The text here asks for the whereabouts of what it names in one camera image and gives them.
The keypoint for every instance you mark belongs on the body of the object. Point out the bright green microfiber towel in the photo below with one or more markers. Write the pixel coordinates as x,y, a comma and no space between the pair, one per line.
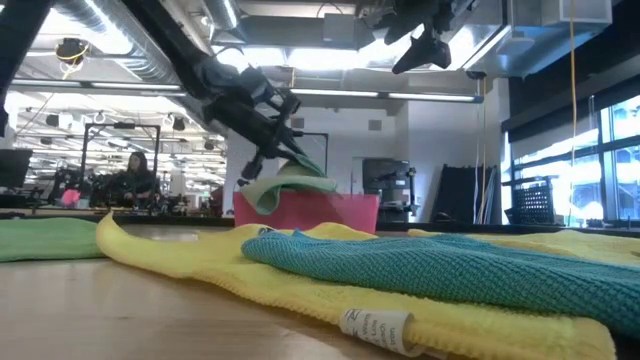
45,240

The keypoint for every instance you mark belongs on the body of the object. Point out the black plastic crate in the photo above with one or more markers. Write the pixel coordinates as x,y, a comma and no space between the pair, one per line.
532,204

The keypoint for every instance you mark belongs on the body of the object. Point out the black monitor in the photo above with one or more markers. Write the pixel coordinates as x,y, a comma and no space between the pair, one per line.
15,167

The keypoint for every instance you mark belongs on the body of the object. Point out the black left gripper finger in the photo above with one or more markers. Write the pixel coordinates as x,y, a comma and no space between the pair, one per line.
252,167
295,151

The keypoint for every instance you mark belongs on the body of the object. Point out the long ceiling light bar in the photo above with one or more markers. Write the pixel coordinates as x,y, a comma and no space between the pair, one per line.
340,93
100,86

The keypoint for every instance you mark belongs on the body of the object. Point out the pale sage green towel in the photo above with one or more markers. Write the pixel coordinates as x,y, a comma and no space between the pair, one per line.
280,187

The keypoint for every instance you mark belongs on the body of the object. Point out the small pink object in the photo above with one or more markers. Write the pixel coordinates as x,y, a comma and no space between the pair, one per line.
70,197

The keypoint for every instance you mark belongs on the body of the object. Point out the black metal gantry frame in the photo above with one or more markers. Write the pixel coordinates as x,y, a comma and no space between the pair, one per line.
120,126

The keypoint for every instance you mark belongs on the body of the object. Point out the teal microfiber towel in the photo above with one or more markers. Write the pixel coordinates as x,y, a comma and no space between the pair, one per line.
425,270

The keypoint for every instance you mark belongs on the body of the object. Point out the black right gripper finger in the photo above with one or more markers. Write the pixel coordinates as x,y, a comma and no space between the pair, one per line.
425,52
402,30

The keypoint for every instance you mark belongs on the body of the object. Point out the person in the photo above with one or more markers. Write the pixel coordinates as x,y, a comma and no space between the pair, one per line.
136,180

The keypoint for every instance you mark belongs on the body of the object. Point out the pink plastic bin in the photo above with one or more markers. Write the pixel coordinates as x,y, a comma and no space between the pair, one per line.
325,212

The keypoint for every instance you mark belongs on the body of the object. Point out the black leaning panel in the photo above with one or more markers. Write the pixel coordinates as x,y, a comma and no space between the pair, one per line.
457,195

